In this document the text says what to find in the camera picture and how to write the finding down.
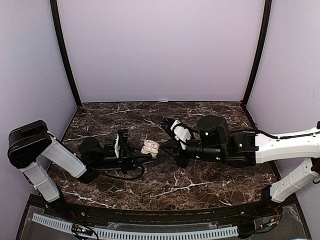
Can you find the circuit board with wires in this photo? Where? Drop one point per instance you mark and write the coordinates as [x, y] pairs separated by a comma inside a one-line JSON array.
[[80, 230], [272, 222]]

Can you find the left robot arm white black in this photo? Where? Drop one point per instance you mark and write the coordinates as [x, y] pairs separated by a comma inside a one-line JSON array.
[[34, 140]]

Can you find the beige earbud charging case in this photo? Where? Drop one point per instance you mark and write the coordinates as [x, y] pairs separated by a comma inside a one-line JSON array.
[[150, 147]]

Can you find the left circuit board with wires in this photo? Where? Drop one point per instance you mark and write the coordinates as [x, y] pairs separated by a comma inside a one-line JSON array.
[[80, 230]]

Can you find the black frame post left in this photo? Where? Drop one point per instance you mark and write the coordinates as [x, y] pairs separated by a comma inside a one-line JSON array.
[[63, 51]]

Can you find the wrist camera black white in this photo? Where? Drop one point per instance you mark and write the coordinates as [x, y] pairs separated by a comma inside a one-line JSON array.
[[120, 143], [178, 131]]

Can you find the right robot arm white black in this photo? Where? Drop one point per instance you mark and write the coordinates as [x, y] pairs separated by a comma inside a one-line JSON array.
[[212, 141]]

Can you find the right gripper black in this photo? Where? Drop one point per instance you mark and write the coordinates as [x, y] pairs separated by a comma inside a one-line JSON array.
[[173, 147]]

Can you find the grey slotted cable duct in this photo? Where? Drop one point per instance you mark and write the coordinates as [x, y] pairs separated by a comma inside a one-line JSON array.
[[131, 233]]

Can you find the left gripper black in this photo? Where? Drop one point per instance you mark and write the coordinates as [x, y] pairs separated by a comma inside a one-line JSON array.
[[129, 161]]

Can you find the black front table rail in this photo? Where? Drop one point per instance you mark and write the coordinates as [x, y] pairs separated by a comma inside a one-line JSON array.
[[98, 215]]

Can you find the black frame post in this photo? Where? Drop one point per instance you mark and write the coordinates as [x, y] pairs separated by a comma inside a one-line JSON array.
[[258, 53], [63, 51]]

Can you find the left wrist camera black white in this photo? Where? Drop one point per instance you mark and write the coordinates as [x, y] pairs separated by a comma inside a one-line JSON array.
[[120, 143]]

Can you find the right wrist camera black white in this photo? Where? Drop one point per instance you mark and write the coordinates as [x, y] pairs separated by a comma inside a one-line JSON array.
[[178, 131]]

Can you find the right circuit board with wires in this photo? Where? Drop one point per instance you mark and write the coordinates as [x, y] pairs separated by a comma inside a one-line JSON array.
[[272, 222]]

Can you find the black frame post right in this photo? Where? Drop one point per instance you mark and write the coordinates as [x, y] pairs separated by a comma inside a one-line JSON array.
[[258, 53]]

